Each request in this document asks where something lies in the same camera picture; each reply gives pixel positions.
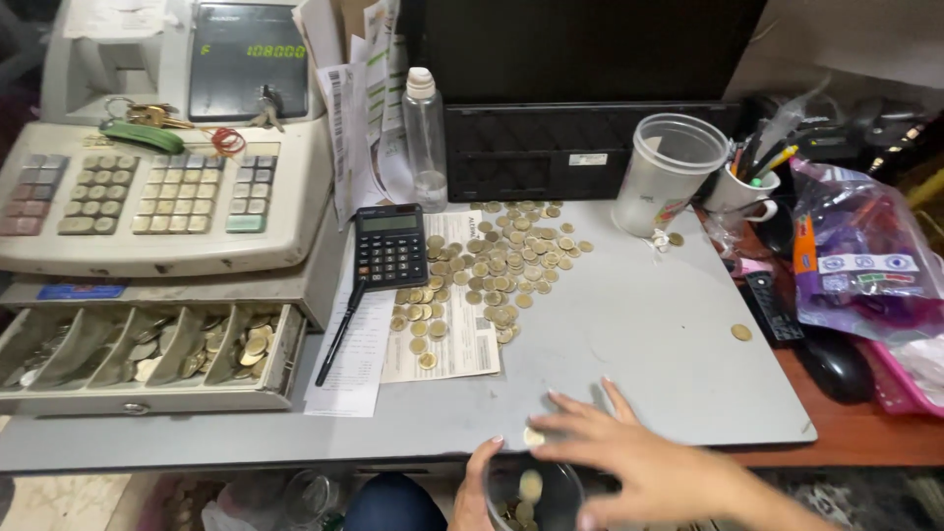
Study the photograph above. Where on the small crumpled clear bag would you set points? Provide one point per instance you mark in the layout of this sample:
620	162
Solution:
723	232

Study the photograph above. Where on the green key tag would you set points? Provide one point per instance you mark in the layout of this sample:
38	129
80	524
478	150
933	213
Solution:
141	136

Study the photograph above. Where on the beige cash register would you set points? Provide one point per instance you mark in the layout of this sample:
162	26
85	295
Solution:
169	140

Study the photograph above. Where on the pink plastic basket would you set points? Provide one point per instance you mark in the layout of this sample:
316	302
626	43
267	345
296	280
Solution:
903	383

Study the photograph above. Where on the black computer mouse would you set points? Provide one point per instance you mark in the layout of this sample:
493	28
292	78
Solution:
837	366

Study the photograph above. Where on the black device with white label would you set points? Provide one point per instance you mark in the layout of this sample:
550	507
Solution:
560	151

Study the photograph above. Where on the silver key in lock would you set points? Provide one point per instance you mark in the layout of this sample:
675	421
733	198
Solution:
267	109

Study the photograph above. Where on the bunch of pens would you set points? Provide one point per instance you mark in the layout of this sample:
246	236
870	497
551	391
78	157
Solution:
759	155

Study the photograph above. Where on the beige cash drawer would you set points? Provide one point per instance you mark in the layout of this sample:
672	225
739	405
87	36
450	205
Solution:
147	369

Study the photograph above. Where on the falling gold coin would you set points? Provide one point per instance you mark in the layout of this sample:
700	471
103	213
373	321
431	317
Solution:
530	485

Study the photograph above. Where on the black pen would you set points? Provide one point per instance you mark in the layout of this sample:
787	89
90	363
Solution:
341	333

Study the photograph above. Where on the small crumpled white scrap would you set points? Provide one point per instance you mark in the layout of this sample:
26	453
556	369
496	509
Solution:
658	240

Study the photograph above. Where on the black remote control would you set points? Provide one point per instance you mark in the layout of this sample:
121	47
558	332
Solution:
772	306

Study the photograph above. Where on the wide printed receipt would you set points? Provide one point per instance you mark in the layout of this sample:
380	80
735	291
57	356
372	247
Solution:
464	346

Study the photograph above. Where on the bunch of brass keys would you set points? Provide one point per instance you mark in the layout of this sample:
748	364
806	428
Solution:
151	114

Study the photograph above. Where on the coins inside clear container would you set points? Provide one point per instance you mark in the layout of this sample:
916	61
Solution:
516	514

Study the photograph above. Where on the person's leg in jeans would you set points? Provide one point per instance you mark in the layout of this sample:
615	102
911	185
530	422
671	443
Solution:
394	505

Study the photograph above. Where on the clear bottle with white cap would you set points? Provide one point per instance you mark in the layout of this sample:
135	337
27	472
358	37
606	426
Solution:
425	140

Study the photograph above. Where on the white paper note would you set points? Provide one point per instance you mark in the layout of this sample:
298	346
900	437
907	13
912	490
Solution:
114	18

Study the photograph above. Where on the pile of gold coins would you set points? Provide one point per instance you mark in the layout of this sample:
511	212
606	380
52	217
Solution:
490	269

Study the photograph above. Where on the clear plastic container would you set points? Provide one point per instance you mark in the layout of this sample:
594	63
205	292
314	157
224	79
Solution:
560	490

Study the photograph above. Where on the grey desk board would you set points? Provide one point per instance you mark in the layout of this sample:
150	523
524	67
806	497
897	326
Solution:
641	332

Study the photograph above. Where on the red rubber band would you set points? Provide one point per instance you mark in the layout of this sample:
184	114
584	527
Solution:
227	140

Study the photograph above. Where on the stack of printed papers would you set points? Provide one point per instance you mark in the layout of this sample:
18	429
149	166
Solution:
365	110

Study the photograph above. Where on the clear plastic cup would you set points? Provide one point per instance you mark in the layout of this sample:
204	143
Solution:
667	177

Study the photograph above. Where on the heap of black devices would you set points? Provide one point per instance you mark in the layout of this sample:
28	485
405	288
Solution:
870	129

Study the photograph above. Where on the clear drinking glass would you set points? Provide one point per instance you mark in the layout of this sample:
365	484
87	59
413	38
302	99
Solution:
310	500

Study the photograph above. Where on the person's right hand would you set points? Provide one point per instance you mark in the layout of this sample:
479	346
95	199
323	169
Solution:
649	464

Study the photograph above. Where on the gold coin with blurred face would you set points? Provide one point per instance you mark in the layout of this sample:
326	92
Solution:
533	437

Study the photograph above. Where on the long white receipt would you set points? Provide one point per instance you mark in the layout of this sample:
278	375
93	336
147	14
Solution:
354	361

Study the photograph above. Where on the clear bag with purple packets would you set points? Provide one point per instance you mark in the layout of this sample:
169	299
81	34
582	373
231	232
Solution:
863	258

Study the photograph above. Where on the black calculator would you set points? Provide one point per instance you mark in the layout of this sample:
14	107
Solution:
390	247

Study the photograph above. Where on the coins sorted in drawer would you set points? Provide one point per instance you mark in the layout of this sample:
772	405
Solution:
184	350

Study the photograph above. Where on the person's left hand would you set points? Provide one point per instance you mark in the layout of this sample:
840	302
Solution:
470	494

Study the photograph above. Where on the blue card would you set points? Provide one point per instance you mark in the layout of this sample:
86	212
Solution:
81	291

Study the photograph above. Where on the black monitor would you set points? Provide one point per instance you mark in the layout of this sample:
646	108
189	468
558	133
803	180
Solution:
582	48

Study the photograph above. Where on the white mug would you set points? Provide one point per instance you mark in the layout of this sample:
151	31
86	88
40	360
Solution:
737	197

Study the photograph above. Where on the single gold coin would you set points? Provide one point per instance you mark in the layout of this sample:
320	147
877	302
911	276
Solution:
741	333
675	239

